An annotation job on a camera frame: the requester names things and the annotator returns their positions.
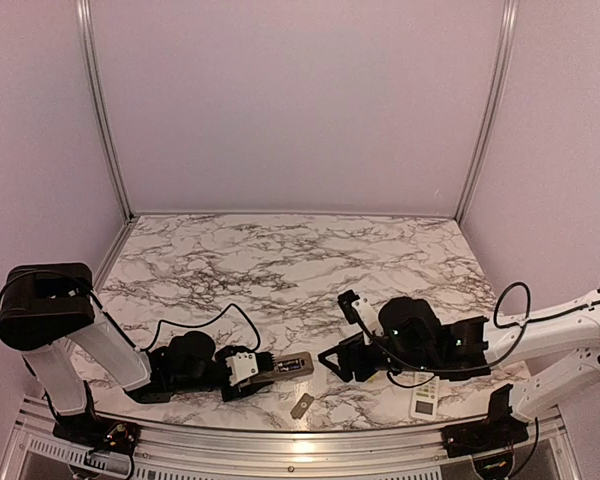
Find grey battery compartment cover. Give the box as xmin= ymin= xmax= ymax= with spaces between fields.
xmin=290 ymin=393 xmax=314 ymax=420

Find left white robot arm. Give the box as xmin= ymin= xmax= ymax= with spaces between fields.
xmin=0 ymin=263 xmax=275 ymax=445

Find left aluminium frame post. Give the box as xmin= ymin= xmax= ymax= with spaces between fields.
xmin=75 ymin=0 xmax=134 ymax=223

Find aluminium frame post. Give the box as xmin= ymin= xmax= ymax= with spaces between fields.
xmin=454 ymin=0 xmax=520 ymax=226
xmin=75 ymin=0 xmax=134 ymax=223

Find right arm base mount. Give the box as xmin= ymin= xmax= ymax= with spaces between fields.
xmin=441 ymin=384 xmax=529 ymax=458

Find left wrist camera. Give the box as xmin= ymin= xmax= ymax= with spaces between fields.
xmin=225 ymin=352 xmax=274 ymax=386

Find front aluminium table rail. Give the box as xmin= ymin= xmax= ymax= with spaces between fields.
xmin=14 ymin=399 xmax=571 ymax=480

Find white remote control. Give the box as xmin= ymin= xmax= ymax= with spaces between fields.
xmin=268 ymin=352 xmax=314 ymax=381
xmin=409 ymin=372 xmax=439 ymax=422

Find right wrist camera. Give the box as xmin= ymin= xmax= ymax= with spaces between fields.
xmin=337 ymin=290 xmax=382 ymax=334

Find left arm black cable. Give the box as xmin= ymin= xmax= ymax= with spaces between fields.
xmin=139 ymin=303 xmax=261 ymax=354

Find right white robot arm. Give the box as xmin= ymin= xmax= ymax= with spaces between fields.
xmin=318 ymin=286 xmax=600 ymax=448

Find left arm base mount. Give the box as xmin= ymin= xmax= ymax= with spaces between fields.
xmin=48 ymin=393 xmax=140 ymax=456

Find right aluminium frame post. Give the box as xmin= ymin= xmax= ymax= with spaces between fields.
xmin=454 ymin=0 xmax=520 ymax=226

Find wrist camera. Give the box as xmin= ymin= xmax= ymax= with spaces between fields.
xmin=225 ymin=352 xmax=274 ymax=386
xmin=337 ymin=290 xmax=382 ymax=334

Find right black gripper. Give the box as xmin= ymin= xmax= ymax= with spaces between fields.
xmin=318 ymin=331 xmax=435 ymax=383

